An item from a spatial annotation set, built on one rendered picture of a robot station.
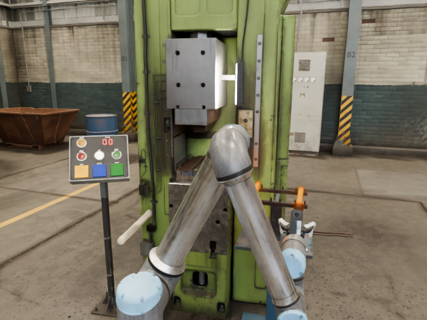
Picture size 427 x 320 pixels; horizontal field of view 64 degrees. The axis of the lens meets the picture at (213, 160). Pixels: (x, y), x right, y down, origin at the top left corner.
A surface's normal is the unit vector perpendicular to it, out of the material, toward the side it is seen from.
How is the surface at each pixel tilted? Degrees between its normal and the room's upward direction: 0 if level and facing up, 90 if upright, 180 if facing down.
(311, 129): 90
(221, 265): 90
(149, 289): 5
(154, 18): 90
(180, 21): 90
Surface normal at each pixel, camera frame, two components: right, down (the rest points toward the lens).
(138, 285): -0.01, -0.95
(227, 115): -0.20, 0.22
